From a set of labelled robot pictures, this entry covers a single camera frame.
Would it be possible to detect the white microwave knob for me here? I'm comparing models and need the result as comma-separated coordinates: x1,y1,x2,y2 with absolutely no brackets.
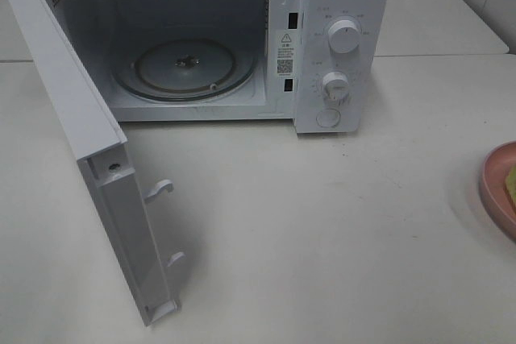
327,17,361,54
321,72,350,102

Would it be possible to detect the white warning label sticker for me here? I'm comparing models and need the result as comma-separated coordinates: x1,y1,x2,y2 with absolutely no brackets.
273,29,300,77

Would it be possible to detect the round white door-release button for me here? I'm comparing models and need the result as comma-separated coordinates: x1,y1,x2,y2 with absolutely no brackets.
316,109,341,128

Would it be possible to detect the pink round plate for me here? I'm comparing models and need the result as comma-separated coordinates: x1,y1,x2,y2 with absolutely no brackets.
478,141,515,242

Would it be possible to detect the white microwave door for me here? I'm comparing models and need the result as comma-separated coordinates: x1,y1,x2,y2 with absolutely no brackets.
8,0,185,325

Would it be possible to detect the sandwich with lettuce and cheese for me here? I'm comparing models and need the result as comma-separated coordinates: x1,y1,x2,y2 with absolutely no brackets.
505,165,516,208

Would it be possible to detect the white microwave oven body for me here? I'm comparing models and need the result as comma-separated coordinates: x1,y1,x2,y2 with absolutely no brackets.
52,0,386,134

